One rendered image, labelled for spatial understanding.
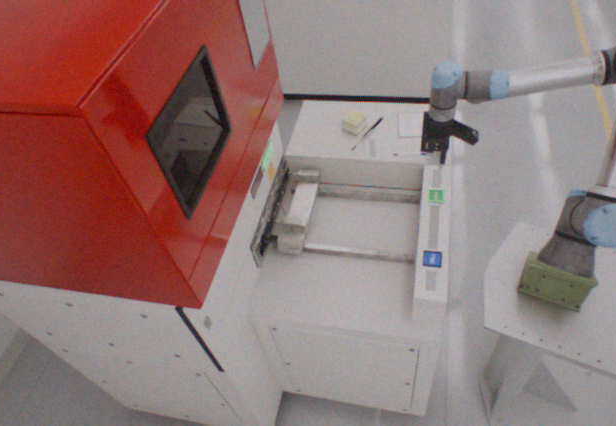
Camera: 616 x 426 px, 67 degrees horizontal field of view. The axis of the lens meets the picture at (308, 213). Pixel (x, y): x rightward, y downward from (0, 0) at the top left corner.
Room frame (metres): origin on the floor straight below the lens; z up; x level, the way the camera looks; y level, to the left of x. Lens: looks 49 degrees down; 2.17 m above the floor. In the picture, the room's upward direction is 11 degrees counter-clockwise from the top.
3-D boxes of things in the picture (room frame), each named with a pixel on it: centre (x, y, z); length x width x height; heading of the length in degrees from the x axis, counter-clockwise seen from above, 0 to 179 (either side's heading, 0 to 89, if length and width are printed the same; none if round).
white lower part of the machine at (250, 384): (1.09, 0.52, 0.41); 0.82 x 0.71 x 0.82; 159
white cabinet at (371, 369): (1.11, -0.20, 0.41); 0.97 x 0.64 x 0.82; 159
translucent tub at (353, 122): (1.41, -0.24, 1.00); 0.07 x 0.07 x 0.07; 43
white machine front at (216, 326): (0.97, 0.20, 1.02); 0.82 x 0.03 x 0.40; 159
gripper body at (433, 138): (1.01, -0.42, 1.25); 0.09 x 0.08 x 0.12; 69
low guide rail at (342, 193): (1.19, -0.19, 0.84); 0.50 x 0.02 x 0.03; 69
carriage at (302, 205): (1.13, 0.03, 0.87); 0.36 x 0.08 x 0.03; 159
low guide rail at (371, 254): (0.94, -0.09, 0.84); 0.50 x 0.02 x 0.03; 69
